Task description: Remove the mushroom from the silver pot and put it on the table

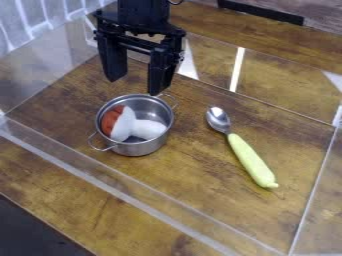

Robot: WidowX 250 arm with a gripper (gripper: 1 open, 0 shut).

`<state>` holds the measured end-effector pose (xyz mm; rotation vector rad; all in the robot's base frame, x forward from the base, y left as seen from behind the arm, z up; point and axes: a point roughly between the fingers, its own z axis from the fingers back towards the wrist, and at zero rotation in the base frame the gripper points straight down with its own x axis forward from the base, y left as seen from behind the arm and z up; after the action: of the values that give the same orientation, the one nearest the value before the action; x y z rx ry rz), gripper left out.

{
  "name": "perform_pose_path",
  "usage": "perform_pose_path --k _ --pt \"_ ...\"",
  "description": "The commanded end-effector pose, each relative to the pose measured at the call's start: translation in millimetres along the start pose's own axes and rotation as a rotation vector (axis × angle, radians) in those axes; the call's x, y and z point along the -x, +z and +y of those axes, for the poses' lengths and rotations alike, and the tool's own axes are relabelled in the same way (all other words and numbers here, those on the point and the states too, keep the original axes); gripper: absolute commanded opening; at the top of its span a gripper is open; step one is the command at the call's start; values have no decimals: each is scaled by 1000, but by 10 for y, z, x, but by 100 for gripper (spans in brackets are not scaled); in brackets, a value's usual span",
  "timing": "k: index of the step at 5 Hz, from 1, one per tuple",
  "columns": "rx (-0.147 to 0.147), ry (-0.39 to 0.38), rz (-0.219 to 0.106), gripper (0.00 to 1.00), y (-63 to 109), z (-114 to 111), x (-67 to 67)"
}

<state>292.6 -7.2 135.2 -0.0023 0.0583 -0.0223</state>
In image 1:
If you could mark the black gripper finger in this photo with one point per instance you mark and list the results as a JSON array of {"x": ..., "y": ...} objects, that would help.
[
  {"x": 112, "y": 56},
  {"x": 163, "y": 63}
]

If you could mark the spoon with yellow handle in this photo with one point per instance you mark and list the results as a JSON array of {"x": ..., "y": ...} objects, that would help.
[{"x": 251, "y": 161}]

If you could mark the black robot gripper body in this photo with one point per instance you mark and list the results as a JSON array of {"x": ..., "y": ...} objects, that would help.
[{"x": 138, "y": 27}]

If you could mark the small silver pot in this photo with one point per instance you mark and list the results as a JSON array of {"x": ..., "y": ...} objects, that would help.
[{"x": 154, "y": 108}]

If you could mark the red and white toy mushroom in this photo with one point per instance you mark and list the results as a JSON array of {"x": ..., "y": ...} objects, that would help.
[{"x": 119, "y": 125}]

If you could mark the black bar on table edge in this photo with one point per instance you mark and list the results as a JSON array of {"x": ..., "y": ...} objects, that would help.
[{"x": 261, "y": 12}]

